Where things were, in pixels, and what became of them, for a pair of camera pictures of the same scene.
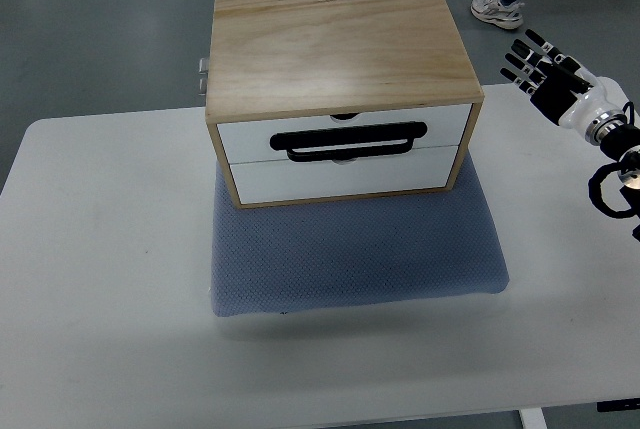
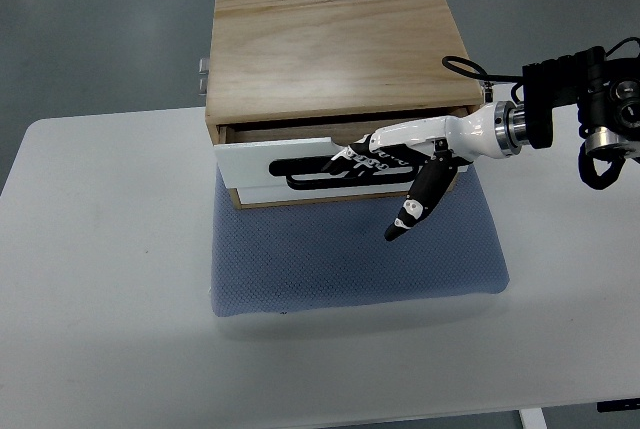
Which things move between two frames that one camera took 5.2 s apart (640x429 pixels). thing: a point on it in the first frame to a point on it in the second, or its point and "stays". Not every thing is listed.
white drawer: x=391 y=136 to x=299 y=164
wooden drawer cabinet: x=340 y=93 stays
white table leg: x=532 y=418 stays
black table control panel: x=618 y=405 stays
